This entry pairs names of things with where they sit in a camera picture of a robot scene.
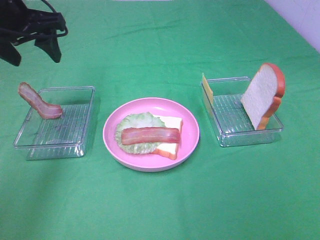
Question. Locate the right clear plastic tray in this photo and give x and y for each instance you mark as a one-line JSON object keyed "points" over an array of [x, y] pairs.
{"points": [[230, 122]]}

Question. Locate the pink round plate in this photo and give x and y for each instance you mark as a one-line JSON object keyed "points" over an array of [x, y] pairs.
{"points": [[158, 106]]}

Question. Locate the green tablecloth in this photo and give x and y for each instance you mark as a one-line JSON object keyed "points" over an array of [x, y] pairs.
{"points": [[129, 50]]}

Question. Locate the yellow cheese slice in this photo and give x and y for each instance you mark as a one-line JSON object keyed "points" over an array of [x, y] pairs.
{"points": [[207, 89]]}

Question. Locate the bacon strip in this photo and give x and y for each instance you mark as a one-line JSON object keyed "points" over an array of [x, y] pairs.
{"points": [[140, 135], [44, 109]]}

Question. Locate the clear plastic tray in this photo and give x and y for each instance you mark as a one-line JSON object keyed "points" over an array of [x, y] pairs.
{"points": [[230, 122], [65, 137]]}

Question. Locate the green lettuce leaf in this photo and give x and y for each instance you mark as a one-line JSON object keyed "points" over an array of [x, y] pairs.
{"points": [[138, 120]]}

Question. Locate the left clear plastic tray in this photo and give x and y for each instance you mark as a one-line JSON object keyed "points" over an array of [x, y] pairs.
{"points": [[65, 137]]}

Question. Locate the bread slice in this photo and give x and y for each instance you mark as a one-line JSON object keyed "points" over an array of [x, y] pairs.
{"points": [[264, 95], [169, 150]]}

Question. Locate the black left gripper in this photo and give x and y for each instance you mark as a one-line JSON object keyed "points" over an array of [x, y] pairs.
{"points": [[20, 24]]}

